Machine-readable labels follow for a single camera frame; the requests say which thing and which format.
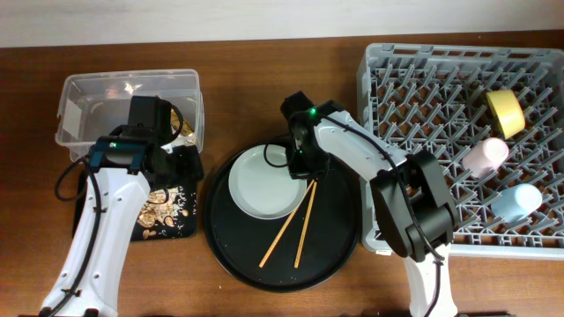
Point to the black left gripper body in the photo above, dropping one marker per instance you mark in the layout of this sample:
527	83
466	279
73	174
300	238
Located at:
181	167

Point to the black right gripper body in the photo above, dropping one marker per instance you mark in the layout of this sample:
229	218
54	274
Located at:
307	160

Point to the food scraps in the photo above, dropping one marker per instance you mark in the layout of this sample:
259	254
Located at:
166	215

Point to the grey round plate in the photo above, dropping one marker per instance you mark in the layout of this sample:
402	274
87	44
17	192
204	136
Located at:
262	189

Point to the pink plastic cup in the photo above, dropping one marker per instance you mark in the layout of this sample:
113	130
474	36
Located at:
486	157

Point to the yellow bowl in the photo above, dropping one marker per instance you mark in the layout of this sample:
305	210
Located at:
508	112

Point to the blue plastic cup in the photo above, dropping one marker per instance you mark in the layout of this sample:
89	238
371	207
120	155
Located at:
517	202

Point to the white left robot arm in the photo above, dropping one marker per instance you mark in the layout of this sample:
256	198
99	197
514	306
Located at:
121	174

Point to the clear plastic waste bin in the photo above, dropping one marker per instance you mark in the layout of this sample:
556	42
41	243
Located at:
93	104

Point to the grey dishwasher rack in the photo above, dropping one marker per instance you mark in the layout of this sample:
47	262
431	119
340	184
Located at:
433	97

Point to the right wooden chopstick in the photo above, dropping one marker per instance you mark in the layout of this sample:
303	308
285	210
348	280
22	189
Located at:
304	230

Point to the wooden chopstick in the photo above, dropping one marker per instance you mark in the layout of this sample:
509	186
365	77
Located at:
283	229
304	230

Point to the brown foil wrapper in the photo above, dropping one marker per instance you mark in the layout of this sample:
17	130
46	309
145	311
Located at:
183	126

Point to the black rectangular tray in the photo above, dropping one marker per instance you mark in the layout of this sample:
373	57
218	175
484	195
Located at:
190	189

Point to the round black serving tray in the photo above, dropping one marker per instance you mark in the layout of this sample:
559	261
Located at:
240	241

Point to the left wooden chopstick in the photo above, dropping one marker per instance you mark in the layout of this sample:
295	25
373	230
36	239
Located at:
283	229

